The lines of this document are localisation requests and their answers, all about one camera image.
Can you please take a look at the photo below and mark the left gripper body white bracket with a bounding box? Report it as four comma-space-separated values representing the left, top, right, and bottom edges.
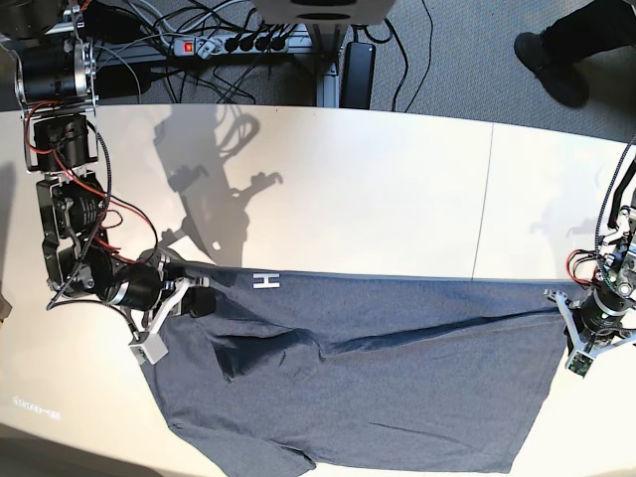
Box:
544, 287, 635, 361

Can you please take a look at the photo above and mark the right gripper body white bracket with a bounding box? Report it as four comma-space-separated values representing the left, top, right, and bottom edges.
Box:
106, 249, 212, 342

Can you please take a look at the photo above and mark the blue grey T-shirt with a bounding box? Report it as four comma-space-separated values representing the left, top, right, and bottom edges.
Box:
142, 269, 564, 476

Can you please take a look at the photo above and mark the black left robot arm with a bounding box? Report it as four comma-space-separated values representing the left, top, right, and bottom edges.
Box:
544, 140, 635, 378

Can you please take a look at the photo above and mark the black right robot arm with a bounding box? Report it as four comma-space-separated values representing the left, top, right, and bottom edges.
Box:
12, 33, 215, 365

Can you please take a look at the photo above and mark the white power strip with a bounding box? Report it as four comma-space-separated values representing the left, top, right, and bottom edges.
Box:
172, 33, 290, 60

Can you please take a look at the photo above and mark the black shoe of person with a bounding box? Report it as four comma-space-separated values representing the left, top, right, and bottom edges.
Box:
514, 32, 589, 109

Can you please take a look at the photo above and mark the black power adapter brick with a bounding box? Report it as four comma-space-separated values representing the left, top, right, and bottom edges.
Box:
340, 42, 376, 109

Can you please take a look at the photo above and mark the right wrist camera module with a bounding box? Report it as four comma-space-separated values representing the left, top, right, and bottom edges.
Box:
128, 332, 168, 365

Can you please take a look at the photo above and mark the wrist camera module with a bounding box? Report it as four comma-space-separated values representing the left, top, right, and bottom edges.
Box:
128, 332, 168, 365
565, 350, 594, 378

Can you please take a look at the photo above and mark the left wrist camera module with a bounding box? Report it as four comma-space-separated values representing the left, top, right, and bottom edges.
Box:
565, 350, 594, 378

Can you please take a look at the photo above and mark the silver aluminium frame post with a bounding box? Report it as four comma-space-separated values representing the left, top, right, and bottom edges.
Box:
307, 22, 349, 108

